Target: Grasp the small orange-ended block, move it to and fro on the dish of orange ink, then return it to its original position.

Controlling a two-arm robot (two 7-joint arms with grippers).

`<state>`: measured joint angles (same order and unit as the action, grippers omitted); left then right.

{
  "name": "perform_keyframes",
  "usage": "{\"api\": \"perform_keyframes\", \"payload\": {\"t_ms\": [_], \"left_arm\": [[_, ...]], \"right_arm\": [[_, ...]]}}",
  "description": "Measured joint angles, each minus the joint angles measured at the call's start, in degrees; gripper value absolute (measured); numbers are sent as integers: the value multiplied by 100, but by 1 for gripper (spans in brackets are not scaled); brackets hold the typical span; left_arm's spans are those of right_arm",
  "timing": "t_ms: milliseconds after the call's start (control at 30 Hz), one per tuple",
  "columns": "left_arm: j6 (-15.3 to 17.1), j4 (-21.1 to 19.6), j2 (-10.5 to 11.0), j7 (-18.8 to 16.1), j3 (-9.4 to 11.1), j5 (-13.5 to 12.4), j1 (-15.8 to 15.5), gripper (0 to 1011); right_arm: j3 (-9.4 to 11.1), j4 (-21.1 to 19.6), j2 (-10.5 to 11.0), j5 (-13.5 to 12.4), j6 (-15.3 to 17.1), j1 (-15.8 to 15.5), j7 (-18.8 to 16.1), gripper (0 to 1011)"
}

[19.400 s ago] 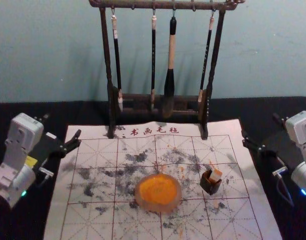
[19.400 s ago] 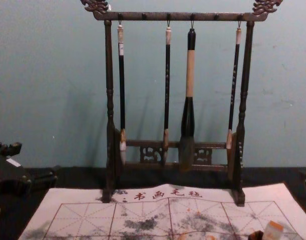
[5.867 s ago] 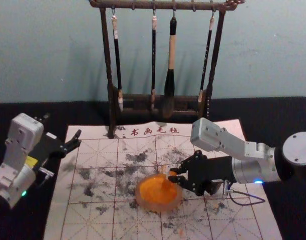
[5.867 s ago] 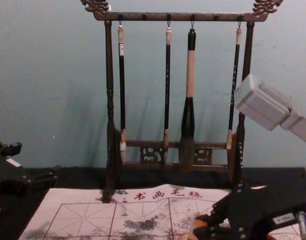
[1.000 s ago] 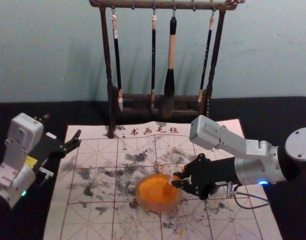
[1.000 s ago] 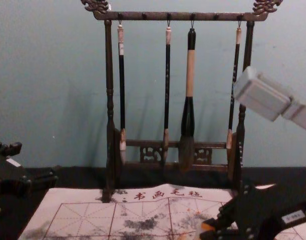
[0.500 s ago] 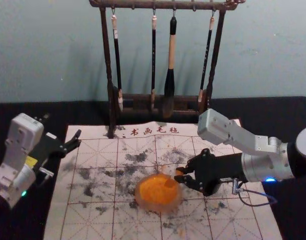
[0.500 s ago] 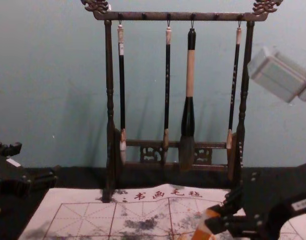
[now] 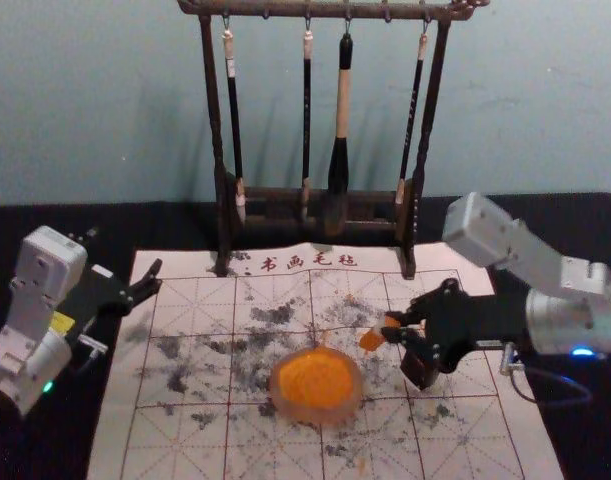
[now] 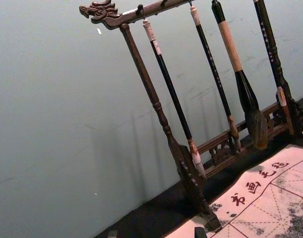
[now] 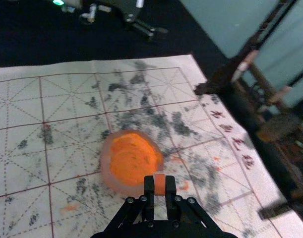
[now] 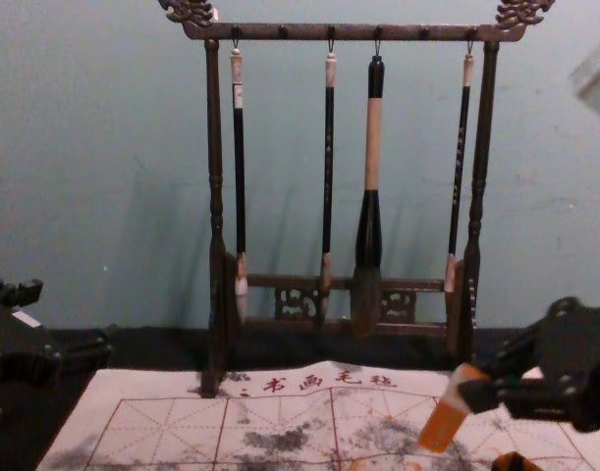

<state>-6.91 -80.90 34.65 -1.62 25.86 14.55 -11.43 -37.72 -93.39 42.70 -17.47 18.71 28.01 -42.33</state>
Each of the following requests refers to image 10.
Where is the slim black brush white cap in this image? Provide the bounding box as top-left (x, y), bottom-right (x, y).
top-left (142, 18), bottom-right (208, 180)

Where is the black brush white lettering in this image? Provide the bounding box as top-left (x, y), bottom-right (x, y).
top-left (252, 0), bottom-right (295, 136)

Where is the dark wooden dragon brush rack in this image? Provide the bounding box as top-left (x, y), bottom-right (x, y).
top-left (79, 0), bottom-right (303, 233)

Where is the plain pale wall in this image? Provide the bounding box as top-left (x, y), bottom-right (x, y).
top-left (0, 0), bottom-right (303, 238)

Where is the slim black brush brown tip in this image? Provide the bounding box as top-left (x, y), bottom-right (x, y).
top-left (189, 4), bottom-right (242, 154)

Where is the white calligraphy mat red grid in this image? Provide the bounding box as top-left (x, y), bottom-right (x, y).
top-left (166, 143), bottom-right (303, 238)

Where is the large brush beige handle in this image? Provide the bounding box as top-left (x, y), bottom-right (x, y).
top-left (211, 0), bottom-right (269, 151)

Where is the black table cloth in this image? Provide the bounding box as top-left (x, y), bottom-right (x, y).
top-left (94, 93), bottom-right (303, 238)

